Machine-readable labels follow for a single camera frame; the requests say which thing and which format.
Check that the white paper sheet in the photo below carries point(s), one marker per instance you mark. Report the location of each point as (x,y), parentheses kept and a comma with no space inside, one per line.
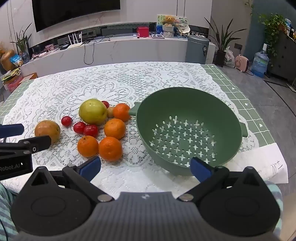
(266,157)

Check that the white marble media console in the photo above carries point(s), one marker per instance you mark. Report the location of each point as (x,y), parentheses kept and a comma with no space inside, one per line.
(138,49)

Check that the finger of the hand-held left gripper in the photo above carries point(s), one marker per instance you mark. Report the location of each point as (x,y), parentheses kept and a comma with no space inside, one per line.
(34,146)
(12,130)

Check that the red box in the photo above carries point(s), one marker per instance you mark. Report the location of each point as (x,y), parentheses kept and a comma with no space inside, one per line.
(142,32)

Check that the orange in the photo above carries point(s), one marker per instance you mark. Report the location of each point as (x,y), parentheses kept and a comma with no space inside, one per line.
(115,128)
(110,148)
(121,112)
(87,146)

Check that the small potted plant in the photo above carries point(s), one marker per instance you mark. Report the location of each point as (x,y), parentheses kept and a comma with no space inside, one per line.
(23,44)

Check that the striped teal clothing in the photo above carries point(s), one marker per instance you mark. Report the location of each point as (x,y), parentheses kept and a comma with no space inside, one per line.
(5,208)

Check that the green grid table mat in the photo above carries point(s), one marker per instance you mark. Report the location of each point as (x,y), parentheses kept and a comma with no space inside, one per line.
(242,97)

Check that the green colander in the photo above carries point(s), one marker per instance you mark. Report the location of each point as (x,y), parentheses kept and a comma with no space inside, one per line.
(185,106)

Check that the red cherry tomato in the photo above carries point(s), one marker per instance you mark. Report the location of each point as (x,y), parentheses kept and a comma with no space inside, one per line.
(90,130)
(66,121)
(106,103)
(79,127)

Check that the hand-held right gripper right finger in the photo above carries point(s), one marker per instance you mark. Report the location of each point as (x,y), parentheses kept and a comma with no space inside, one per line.
(200,170)

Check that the grey trash bin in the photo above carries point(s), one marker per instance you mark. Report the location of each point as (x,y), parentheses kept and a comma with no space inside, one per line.
(196,49)

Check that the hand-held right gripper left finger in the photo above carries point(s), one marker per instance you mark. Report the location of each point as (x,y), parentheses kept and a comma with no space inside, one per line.
(90,168)

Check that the white router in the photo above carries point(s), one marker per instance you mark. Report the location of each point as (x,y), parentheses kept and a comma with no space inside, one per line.
(75,44)

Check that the blue water jug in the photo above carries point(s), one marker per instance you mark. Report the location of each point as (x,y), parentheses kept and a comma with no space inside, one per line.
(259,63)

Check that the white printed hand fan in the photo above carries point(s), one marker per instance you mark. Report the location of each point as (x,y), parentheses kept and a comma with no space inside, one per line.
(182,27)

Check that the pink heater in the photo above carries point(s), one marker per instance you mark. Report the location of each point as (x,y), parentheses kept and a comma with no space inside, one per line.
(241,63)

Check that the black television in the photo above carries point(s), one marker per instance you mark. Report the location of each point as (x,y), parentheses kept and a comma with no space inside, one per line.
(76,11)

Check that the white plastic bag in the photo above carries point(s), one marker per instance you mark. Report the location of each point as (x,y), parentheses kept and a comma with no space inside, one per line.
(229,59)

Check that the hanging vine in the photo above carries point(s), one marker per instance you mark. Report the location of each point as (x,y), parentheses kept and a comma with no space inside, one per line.
(249,5)

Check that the brown pear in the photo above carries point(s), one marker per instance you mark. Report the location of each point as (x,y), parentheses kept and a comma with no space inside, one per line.
(47,131)

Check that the digital scale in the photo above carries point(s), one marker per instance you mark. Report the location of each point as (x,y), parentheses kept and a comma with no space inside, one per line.
(158,36)

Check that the large yellow-green pomelo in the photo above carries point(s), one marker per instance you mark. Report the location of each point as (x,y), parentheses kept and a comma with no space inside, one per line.
(93,112)

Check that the green ivy plant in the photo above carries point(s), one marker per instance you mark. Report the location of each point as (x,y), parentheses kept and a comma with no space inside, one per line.
(271,27)

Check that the potted long-leaf plant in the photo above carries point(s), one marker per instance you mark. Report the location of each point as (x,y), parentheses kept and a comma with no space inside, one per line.
(220,58)

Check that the dark grey cabinet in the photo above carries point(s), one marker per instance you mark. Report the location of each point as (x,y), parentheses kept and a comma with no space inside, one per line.
(283,55)

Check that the small brown kiwi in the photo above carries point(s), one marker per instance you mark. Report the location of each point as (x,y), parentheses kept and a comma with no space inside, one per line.
(110,112)

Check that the white lace tablecloth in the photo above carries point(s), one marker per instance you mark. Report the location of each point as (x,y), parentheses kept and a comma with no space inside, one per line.
(138,76)

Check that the blue snack bag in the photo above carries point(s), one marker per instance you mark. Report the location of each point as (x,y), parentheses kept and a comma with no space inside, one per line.
(16,60)

